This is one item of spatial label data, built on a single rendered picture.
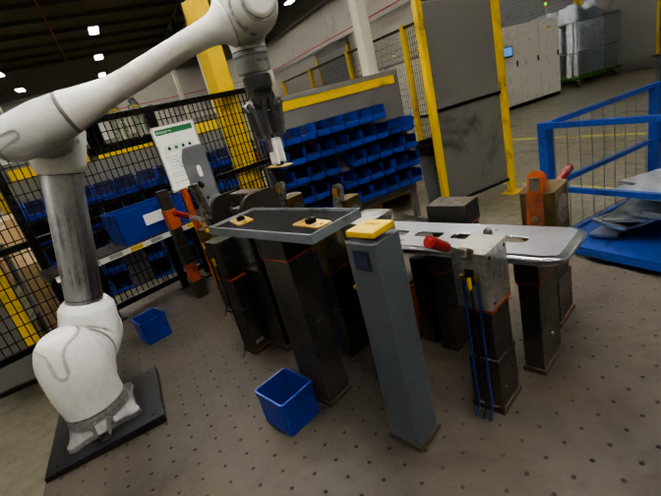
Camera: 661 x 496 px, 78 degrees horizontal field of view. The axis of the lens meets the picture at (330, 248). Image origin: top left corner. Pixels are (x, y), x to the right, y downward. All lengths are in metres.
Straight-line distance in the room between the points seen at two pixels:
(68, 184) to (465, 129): 3.60
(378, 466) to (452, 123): 3.60
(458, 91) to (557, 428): 3.60
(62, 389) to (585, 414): 1.17
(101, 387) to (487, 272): 0.98
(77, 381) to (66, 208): 0.46
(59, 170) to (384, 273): 0.93
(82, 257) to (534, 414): 1.20
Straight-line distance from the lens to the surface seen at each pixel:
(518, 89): 12.47
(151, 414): 1.25
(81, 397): 1.25
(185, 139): 2.17
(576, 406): 0.99
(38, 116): 1.14
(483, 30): 4.52
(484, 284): 0.78
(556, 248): 0.91
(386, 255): 0.68
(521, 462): 0.89
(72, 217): 1.33
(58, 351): 1.23
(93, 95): 1.14
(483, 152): 4.46
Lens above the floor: 1.37
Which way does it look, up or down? 19 degrees down
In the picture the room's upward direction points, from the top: 15 degrees counter-clockwise
